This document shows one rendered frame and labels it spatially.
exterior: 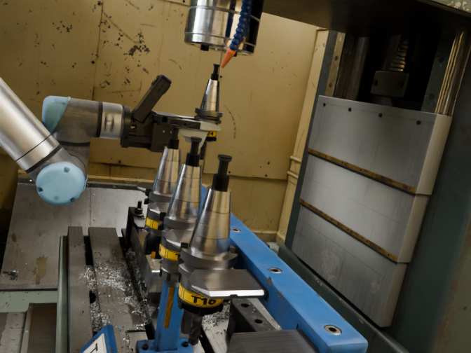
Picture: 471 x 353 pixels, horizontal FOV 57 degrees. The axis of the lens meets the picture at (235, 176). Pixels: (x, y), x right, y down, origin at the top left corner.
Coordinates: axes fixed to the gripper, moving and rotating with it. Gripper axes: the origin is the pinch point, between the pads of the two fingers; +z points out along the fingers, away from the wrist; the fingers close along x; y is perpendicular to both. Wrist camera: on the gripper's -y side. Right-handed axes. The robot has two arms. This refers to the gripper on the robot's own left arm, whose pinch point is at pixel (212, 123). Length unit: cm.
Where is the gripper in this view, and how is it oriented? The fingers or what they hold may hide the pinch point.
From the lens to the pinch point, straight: 99.6
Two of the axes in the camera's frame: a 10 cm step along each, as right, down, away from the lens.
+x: 3.5, 2.5, -9.0
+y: -1.6, 9.6, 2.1
